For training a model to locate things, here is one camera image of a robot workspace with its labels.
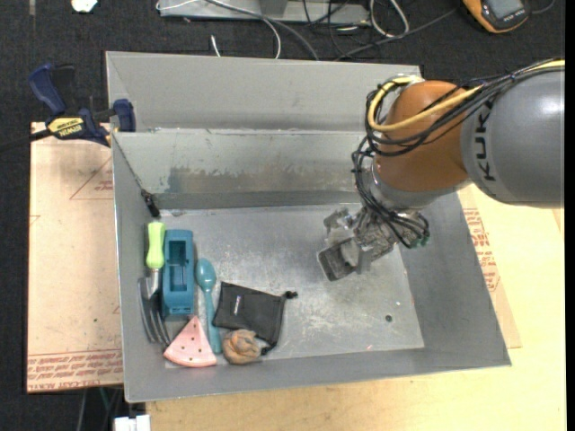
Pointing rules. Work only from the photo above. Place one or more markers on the teal plastic box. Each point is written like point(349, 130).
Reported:
point(178, 294)

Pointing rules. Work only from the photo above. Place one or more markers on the brown-orange soft lump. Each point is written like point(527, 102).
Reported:
point(241, 347)

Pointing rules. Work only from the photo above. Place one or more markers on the teal plastic spoon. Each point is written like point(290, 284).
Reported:
point(207, 276)

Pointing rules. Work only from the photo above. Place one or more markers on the brown cardboard board, red print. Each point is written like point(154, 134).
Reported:
point(72, 258)

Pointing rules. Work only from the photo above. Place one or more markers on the grey metal bin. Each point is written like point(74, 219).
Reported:
point(287, 258)

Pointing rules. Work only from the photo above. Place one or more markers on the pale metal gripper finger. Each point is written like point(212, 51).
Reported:
point(339, 261)
point(340, 223)

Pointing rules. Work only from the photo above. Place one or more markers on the pink toy watermelon slice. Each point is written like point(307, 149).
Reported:
point(192, 346)

